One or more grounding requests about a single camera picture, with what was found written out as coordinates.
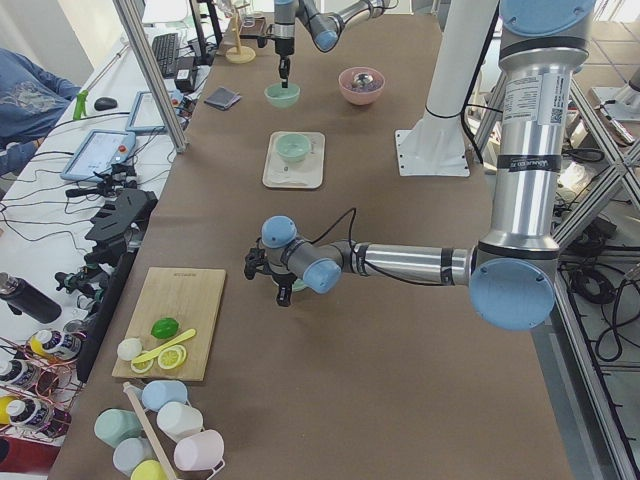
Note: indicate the green bowl on tray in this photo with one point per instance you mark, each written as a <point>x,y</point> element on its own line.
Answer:
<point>293,147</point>

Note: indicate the lemon slice right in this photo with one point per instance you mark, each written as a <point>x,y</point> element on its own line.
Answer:
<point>172,357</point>

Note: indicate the black computer mouse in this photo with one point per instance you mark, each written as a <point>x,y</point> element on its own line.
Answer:
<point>105,103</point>

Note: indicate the yellow plastic knife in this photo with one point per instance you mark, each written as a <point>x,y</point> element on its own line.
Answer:
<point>152,354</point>

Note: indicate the wooden mug tree stand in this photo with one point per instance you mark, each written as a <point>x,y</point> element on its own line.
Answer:
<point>238,54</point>

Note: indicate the person in blue hoodie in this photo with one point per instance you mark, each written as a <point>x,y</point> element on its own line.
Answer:
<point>32,102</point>

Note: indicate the metal scoop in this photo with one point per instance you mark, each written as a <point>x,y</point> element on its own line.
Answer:
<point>363,81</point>

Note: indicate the cream rabbit tray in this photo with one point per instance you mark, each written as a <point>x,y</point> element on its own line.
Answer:
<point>307,174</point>

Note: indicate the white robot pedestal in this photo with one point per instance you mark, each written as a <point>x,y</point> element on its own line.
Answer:
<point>435,145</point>

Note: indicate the grey folded cloth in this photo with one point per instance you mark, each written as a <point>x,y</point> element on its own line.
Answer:
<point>222,98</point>

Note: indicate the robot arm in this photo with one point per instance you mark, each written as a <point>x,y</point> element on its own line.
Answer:
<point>509,273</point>
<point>325,29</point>

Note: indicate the dark wooden tray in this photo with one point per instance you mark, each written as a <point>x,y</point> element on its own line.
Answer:
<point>252,27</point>

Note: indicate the black keyboard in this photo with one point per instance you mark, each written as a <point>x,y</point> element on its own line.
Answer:
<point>165,49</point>

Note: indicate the green cup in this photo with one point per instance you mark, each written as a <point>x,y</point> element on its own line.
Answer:
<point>113,426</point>

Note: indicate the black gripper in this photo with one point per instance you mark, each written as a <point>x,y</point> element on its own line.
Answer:
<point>284,46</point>
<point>281,280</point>

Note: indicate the pink bowl with ice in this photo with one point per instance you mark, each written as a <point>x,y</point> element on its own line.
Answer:
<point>360,98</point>

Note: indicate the aluminium frame post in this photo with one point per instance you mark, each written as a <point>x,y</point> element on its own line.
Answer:
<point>131,23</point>

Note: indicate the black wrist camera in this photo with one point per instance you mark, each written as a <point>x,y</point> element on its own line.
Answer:
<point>256,262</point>

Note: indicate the white cup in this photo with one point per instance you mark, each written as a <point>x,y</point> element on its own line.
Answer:
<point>179,421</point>

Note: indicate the teach pendant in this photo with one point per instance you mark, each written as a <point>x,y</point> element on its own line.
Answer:
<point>144,117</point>
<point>99,151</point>

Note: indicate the green lime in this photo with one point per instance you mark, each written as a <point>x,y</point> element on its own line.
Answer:
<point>165,328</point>

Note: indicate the white garlic bulb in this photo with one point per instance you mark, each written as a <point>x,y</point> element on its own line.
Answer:
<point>129,348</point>

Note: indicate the black water bottle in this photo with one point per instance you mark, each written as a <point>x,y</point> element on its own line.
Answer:
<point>23,298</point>

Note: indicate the grey blue cup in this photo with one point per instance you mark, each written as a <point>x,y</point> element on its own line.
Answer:
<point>130,453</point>

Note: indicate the lemon slice left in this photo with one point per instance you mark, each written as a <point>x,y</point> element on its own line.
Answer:
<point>141,367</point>

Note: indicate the green bowl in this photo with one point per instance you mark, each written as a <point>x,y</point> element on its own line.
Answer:
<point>293,147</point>
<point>298,286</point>
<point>282,97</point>

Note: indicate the pink cup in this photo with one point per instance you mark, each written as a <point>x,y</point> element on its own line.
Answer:
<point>200,451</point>

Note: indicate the lemon slice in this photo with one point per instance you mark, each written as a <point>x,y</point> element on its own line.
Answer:
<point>172,357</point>
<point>141,367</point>

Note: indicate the wooden cutting board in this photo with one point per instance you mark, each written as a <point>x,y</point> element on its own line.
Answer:
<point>189,296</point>

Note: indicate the black tool stand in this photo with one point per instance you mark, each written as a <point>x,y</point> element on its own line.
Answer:
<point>113,220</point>

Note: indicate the teach pendant near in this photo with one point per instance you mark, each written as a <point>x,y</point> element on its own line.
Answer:
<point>99,151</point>

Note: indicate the yellow cup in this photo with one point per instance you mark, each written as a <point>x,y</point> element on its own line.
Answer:
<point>149,470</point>

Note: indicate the teach pendant far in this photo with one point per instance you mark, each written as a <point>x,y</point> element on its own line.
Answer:
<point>144,117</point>

